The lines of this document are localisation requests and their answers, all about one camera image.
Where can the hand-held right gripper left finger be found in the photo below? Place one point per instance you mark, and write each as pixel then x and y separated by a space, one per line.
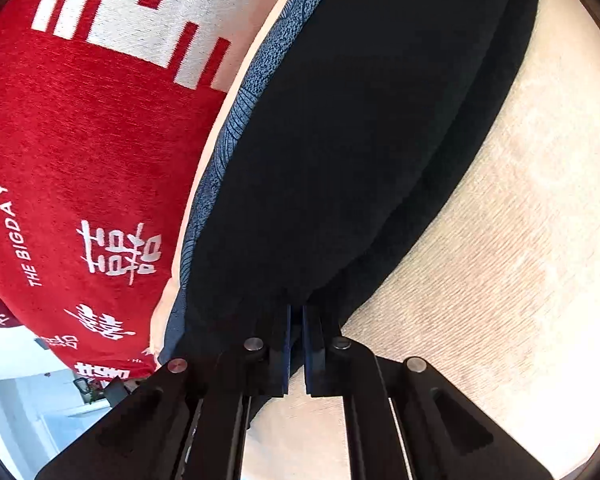
pixel 279 360

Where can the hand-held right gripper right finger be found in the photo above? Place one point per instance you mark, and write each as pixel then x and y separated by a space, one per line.
pixel 314 360

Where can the dark navy pants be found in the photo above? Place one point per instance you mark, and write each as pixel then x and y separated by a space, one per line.
pixel 355 135

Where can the cream embossed blanket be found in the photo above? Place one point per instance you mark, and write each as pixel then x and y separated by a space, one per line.
pixel 505 260

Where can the red printed blanket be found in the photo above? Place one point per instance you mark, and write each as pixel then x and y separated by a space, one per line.
pixel 80 135

